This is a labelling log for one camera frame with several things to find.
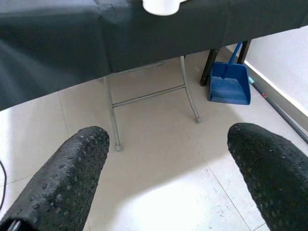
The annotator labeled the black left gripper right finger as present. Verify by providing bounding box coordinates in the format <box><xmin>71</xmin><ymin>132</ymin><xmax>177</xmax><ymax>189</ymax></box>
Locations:
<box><xmin>227</xmin><ymin>122</ymin><xmax>308</xmax><ymax>231</ymax></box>

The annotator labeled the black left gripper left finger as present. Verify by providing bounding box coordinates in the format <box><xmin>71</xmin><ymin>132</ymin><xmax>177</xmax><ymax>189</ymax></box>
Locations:
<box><xmin>0</xmin><ymin>125</ymin><xmax>111</xmax><ymax>231</ymax></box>

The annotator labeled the white plastic children table top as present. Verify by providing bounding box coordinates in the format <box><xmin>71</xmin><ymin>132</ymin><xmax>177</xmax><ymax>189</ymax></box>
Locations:
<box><xmin>141</xmin><ymin>0</ymin><xmax>181</xmax><ymax>17</ymax></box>

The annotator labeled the long black pole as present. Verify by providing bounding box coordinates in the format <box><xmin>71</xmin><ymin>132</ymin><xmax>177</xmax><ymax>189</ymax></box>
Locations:
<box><xmin>248</xmin><ymin>75</ymin><xmax>308</xmax><ymax>145</ymax></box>

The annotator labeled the blue plastic dustpan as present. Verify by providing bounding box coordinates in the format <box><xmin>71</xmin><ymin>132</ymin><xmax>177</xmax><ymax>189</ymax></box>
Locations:
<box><xmin>207</xmin><ymin>41</ymin><xmax>252</xmax><ymax>106</ymax></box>

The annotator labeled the metal folding table frame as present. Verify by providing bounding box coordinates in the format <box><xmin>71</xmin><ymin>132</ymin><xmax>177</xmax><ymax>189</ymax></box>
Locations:
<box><xmin>103</xmin><ymin>55</ymin><xmax>202</xmax><ymax>153</ymax></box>

